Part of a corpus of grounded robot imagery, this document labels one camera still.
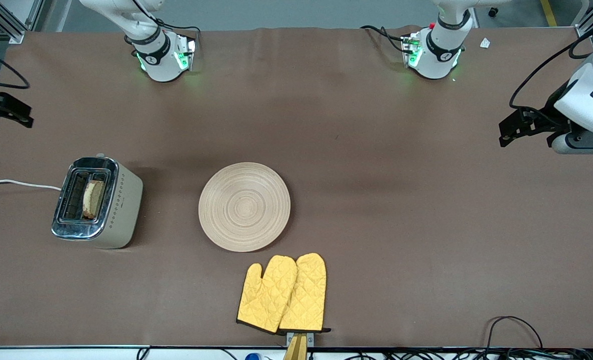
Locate yellow wooden stand piece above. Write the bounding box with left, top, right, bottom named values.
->
left=282, top=334, right=308, bottom=360

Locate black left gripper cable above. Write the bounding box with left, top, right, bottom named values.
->
left=509, top=22, right=593, bottom=111

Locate looped black cable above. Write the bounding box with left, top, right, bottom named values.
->
left=484, top=316, right=545, bottom=351

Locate black arm base cable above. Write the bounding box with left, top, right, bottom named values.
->
left=360, top=25, right=408, bottom=54
left=126, top=0, right=202, bottom=35

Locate grey metal bracket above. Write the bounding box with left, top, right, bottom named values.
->
left=286, top=331, right=315, bottom=347

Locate yellow quilted oven mitt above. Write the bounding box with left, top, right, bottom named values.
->
left=236, top=255, right=298, bottom=335
left=279, top=252, right=328, bottom=333

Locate round wooden plate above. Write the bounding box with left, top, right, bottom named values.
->
left=198, top=162, right=291, bottom=252

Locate black left arm base cable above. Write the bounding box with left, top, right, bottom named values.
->
left=360, top=25, right=408, bottom=54

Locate black right arm base cable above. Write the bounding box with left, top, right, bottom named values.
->
left=126, top=0, right=202, bottom=35

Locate chrome and beige toaster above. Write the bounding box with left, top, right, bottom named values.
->
left=51, top=153, right=144, bottom=249

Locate brown table cover mat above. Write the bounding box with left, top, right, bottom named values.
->
left=0, top=26, right=593, bottom=349

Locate slice of brown bread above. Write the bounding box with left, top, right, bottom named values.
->
left=82, top=180, right=106, bottom=220

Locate white toaster power cord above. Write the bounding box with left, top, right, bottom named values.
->
left=0, top=179, right=62, bottom=191

